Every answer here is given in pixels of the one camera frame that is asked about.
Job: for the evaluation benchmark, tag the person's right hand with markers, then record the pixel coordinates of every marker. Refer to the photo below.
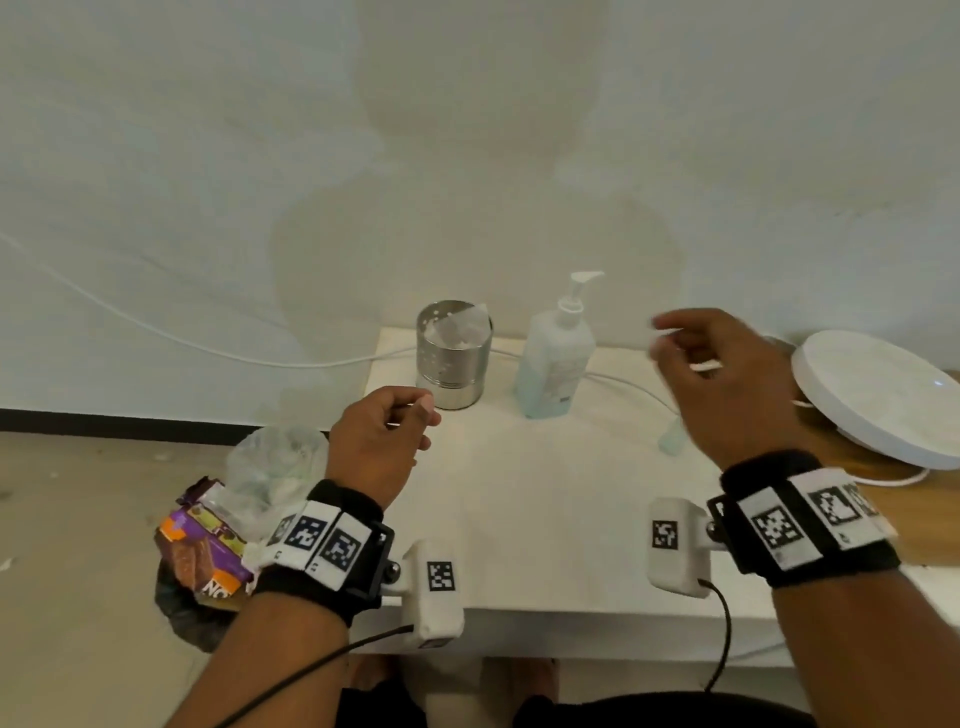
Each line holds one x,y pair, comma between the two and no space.
742,405

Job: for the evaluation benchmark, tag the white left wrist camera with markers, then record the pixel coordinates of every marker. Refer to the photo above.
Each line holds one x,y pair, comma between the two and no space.
435,592

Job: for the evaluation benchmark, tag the person's right foot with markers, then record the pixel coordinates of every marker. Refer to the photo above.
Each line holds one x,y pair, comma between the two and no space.
534,679

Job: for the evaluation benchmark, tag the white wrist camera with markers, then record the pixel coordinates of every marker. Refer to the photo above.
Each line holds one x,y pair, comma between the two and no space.
675,547
435,592

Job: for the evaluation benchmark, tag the person's right forearm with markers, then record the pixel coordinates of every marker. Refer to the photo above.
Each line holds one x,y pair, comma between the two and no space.
877,652

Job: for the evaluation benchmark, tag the perforated metal cup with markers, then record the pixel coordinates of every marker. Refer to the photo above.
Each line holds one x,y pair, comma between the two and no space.
454,375

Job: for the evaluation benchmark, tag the white pump head with tube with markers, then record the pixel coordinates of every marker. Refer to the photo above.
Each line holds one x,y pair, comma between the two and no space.
574,300

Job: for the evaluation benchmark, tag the large translucent bottle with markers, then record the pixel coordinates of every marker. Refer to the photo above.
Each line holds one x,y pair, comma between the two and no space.
551,367

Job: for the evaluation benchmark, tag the person's left forearm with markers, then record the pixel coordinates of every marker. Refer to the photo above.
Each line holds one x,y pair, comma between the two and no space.
262,667

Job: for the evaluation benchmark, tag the wooden board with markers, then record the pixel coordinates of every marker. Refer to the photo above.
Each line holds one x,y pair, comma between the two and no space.
930,517

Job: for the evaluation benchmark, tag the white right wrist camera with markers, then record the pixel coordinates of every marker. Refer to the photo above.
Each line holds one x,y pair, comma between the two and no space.
675,547

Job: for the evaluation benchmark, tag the small clear bottle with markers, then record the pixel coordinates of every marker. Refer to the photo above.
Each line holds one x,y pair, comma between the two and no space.
672,439

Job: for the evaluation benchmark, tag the person's left hand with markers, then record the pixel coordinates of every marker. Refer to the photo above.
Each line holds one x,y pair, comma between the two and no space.
375,450

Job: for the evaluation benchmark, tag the white paper in cup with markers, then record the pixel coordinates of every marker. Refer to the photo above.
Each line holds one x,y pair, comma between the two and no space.
461,330

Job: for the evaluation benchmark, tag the black trash bag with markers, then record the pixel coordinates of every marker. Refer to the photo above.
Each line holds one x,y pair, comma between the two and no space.
191,619

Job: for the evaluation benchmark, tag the white round lamp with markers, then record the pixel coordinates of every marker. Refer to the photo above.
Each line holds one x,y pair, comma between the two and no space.
877,397

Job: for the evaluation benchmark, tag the clear plastic bag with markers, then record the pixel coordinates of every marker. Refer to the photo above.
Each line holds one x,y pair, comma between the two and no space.
274,472

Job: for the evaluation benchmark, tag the person's left foot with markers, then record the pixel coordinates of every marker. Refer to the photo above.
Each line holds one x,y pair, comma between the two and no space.
370,671

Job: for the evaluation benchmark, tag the black right wristband with markers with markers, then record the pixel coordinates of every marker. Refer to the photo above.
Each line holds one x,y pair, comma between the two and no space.
802,525

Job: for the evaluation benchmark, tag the person's black shorts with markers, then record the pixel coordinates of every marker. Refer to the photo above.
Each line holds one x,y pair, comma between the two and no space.
637,712

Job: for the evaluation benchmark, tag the person's foot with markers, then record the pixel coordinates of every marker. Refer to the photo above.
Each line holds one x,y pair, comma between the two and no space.
370,671
534,679

